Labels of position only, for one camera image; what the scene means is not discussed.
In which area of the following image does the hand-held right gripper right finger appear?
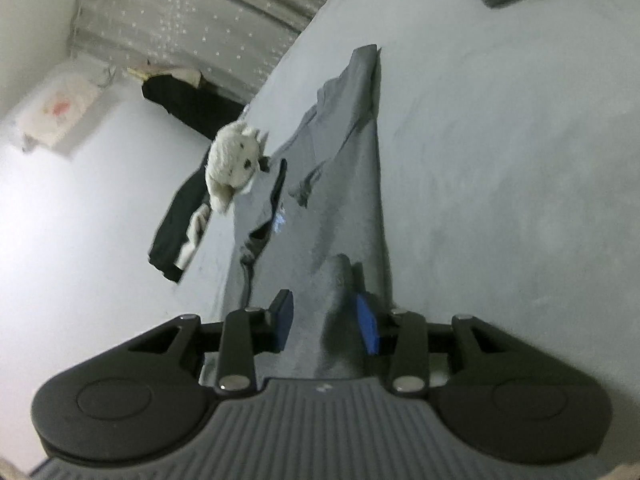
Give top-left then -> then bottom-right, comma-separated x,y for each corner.
354,292 -> 521,395

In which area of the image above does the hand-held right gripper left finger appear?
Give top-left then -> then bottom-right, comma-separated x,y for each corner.
127,289 -> 295,395

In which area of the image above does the grey t-shirt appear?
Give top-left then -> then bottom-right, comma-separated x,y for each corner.
220,45 -> 396,381

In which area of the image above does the white cloth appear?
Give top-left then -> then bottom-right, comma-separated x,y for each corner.
175,205 -> 211,271

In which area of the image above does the black fleece garment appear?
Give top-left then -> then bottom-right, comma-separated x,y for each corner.
148,160 -> 216,283

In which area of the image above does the white plush dog toy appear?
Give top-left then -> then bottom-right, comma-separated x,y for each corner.
205,121 -> 271,213

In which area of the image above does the bed with grey sheet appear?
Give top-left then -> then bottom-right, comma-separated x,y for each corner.
190,0 -> 640,396

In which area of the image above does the black hanging garment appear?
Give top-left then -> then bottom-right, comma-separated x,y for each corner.
141,75 -> 246,141

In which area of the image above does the white plastic bag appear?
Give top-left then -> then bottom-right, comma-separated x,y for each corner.
15,67 -> 108,153

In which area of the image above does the grey star-print curtain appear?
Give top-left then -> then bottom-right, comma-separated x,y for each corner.
67,0 -> 351,106

